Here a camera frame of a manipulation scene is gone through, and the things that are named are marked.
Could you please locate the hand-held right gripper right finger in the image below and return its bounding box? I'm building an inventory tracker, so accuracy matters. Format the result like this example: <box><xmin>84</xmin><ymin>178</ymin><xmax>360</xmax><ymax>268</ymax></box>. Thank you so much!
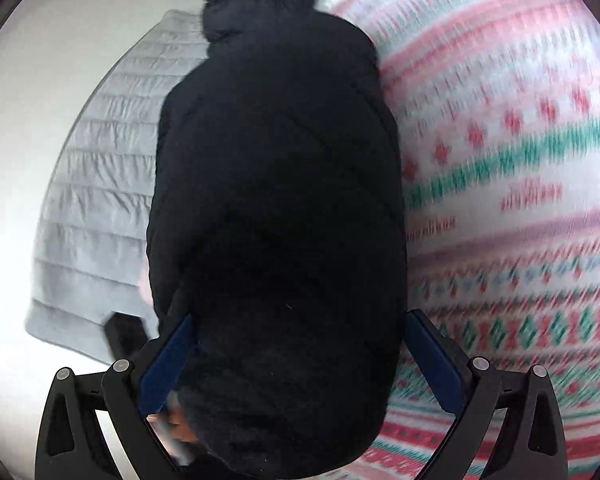
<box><xmin>404</xmin><ymin>309</ymin><xmax>570</xmax><ymax>480</ymax></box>

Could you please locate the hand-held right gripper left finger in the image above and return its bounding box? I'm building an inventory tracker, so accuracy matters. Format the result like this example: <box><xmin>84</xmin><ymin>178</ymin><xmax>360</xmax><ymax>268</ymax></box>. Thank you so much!
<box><xmin>34</xmin><ymin>312</ymin><xmax>197</xmax><ymax>480</ymax></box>

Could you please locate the black puffer jacket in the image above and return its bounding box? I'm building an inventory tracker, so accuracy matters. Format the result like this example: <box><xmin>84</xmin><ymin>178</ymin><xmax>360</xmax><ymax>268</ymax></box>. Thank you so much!
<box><xmin>142</xmin><ymin>0</ymin><xmax>411</xmax><ymax>480</ymax></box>

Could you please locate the person's left hand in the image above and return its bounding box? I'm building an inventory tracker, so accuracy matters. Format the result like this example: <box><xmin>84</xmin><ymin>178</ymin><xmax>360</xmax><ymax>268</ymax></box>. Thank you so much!
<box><xmin>166</xmin><ymin>406</ymin><xmax>199</xmax><ymax>443</ymax></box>

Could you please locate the white quilted bed cover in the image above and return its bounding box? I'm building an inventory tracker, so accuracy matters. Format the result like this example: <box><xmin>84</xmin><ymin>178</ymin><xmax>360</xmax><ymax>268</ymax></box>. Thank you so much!
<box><xmin>25</xmin><ymin>9</ymin><xmax>212</xmax><ymax>362</ymax></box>

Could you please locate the red green patterned blanket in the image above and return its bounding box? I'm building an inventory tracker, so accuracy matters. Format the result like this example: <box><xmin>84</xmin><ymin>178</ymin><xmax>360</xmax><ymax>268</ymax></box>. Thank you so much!
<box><xmin>325</xmin><ymin>0</ymin><xmax>600</xmax><ymax>480</ymax></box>

